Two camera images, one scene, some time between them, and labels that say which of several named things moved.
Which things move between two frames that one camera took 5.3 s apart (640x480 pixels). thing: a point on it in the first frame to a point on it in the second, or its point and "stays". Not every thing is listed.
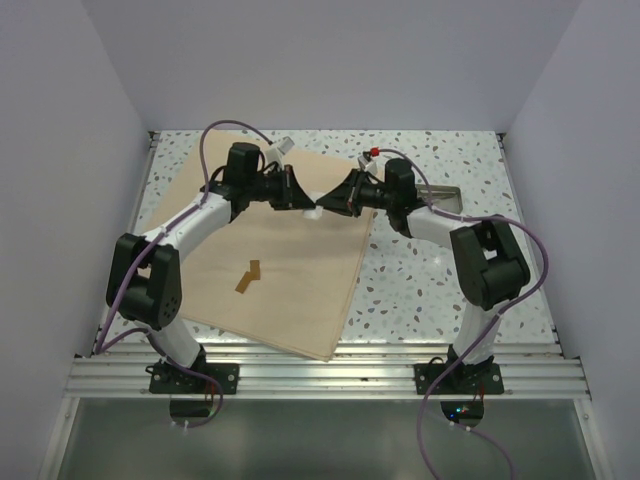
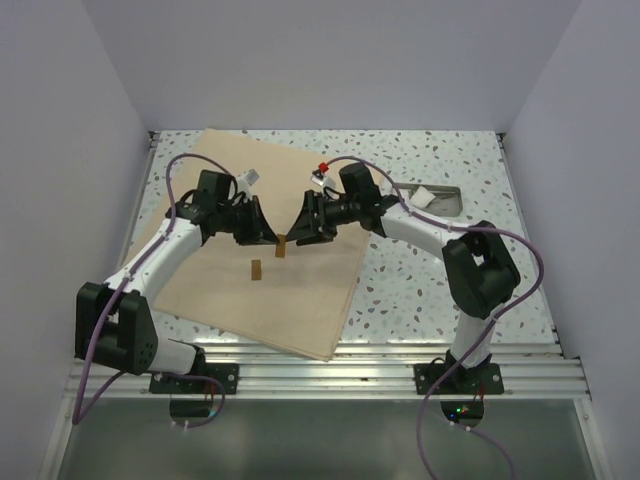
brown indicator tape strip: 254,274 to 280,246
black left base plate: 169,379 stays
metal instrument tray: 444,198 stays
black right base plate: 464,379 stays
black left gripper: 292,196 to 258,231
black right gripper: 345,199 to 309,228
